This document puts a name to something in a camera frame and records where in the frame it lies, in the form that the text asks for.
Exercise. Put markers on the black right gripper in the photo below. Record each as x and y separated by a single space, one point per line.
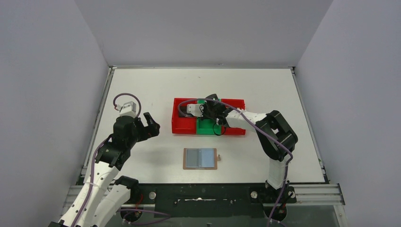
207 110

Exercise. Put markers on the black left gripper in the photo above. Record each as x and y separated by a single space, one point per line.
141 127

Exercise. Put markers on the green plastic bin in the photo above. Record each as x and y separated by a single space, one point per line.
205 125

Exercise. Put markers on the red bin with gold cards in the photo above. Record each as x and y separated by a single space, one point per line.
233 130

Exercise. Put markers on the red bin with black card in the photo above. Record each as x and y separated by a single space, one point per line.
182 125

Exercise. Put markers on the tan leather card holder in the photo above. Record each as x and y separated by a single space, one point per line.
200 159

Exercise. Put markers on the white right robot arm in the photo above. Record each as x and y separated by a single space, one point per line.
275 135

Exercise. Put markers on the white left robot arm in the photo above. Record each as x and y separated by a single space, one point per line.
91 208

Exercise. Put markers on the black card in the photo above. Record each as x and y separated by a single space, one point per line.
182 114

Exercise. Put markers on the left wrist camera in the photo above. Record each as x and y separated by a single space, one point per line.
128 109

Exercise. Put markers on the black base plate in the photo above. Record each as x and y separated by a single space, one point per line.
209 209

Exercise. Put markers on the aluminium frame rail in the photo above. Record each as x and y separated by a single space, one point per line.
296 194

